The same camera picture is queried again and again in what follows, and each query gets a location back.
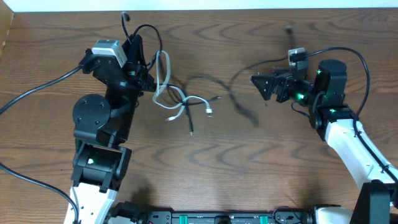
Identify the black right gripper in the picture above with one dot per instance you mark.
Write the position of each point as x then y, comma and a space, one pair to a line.
283, 80

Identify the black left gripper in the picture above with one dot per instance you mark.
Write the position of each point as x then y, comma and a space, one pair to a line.
135, 74

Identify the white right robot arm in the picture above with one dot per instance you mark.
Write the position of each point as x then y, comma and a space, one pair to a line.
338, 125

